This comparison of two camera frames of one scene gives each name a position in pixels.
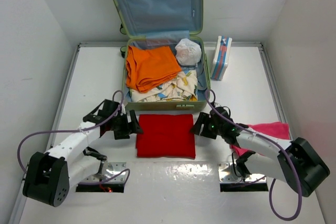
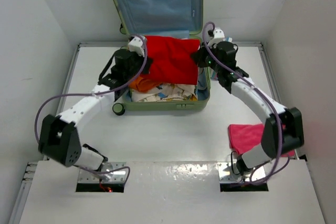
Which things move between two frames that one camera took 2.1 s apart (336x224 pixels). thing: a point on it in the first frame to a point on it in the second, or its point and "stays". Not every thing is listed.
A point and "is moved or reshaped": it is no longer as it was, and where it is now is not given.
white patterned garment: [185, 87] stays
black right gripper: [203, 118] to [199, 55]
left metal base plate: [112, 169] stays
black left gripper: [124, 132] to [149, 61]
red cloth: [165, 135] to [172, 61]
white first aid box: [221, 57] is moved or reshaped
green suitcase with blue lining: [158, 9] stays
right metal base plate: [224, 174] stays
